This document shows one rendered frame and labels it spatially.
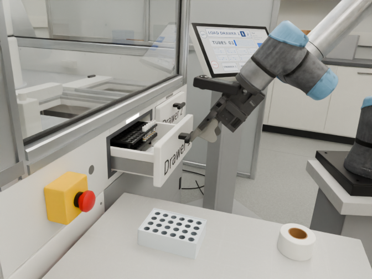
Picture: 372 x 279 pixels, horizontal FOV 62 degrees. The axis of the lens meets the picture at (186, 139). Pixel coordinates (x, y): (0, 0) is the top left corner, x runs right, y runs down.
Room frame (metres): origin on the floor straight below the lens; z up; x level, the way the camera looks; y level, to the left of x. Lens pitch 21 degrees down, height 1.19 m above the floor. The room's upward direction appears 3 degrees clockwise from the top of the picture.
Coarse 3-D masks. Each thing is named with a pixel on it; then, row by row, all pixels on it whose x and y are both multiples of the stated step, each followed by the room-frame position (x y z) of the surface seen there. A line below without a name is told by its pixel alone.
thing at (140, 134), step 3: (156, 123) 0.90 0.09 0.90; (153, 126) 0.87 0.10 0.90; (150, 129) 0.84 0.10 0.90; (141, 132) 0.81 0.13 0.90; (144, 132) 0.81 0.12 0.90; (147, 132) 0.82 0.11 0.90; (135, 135) 0.79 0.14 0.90; (138, 135) 0.80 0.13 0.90; (141, 135) 0.79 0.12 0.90; (144, 135) 0.81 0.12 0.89; (132, 138) 0.76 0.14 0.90; (135, 138) 0.77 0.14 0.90; (138, 138) 0.77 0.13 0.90; (129, 141) 0.74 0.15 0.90; (132, 141) 0.74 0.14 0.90; (135, 141) 0.75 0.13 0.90; (132, 144) 0.73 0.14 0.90
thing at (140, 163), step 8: (144, 120) 0.95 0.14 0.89; (160, 128) 0.92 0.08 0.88; (168, 128) 0.92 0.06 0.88; (160, 136) 0.92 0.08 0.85; (152, 144) 0.88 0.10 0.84; (112, 152) 0.70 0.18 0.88; (120, 152) 0.70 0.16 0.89; (128, 152) 0.69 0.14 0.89; (136, 152) 0.69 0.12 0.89; (144, 152) 0.69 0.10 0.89; (112, 160) 0.70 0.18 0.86; (120, 160) 0.69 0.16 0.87; (128, 160) 0.69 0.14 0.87; (136, 160) 0.68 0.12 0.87; (144, 160) 0.68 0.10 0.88; (152, 160) 0.67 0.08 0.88; (112, 168) 0.70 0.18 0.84; (120, 168) 0.69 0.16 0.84; (128, 168) 0.69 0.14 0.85; (136, 168) 0.68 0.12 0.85; (144, 168) 0.68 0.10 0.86; (152, 168) 0.67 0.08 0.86; (152, 176) 0.67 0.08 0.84
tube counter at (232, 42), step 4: (228, 40) 1.66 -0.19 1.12; (232, 40) 1.68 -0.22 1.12; (236, 40) 1.70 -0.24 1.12; (240, 40) 1.71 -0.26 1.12; (244, 40) 1.73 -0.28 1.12; (248, 40) 1.74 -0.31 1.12; (252, 40) 1.76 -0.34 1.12; (232, 44) 1.66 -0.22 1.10; (236, 44) 1.68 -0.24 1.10; (240, 44) 1.69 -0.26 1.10; (244, 44) 1.71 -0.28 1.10; (248, 44) 1.72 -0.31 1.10; (252, 44) 1.74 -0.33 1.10
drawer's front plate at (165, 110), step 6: (174, 96) 1.16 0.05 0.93; (180, 96) 1.21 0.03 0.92; (168, 102) 1.07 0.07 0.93; (174, 102) 1.13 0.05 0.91; (180, 102) 1.21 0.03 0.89; (156, 108) 0.99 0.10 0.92; (162, 108) 1.01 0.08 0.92; (168, 108) 1.07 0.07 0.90; (174, 108) 1.14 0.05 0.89; (156, 114) 0.99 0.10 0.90; (162, 114) 1.01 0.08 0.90; (168, 114) 1.07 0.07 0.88; (156, 120) 0.99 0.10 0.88; (162, 120) 1.01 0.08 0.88; (168, 120) 1.07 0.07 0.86; (174, 120) 1.14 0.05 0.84
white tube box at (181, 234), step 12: (156, 216) 0.57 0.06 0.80; (168, 216) 0.57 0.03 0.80; (180, 216) 0.57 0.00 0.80; (192, 216) 0.57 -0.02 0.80; (144, 228) 0.53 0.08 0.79; (156, 228) 0.53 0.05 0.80; (168, 228) 0.54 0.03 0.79; (180, 228) 0.53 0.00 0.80; (192, 228) 0.53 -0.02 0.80; (204, 228) 0.54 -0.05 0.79; (144, 240) 0.51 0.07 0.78; (156, 240) 0.50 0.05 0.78; (168, 240) 0.50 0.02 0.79; (180, 240) 0.49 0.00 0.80; (192, 240) 0.50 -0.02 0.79; (180, 252) 0.49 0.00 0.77; (192, 252) 0.48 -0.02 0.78
